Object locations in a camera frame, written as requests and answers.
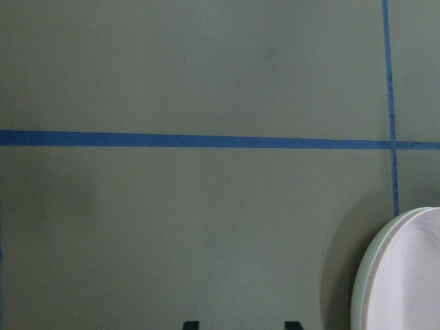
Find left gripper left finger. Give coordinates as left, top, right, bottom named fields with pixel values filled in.
left=182, top=320, right=199, bottom=330

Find cream white plate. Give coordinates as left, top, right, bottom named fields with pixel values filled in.
left=350, top=207, right=434, bottom=329

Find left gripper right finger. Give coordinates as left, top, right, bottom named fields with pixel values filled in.
left=284, top=320, right=304, bottom=330

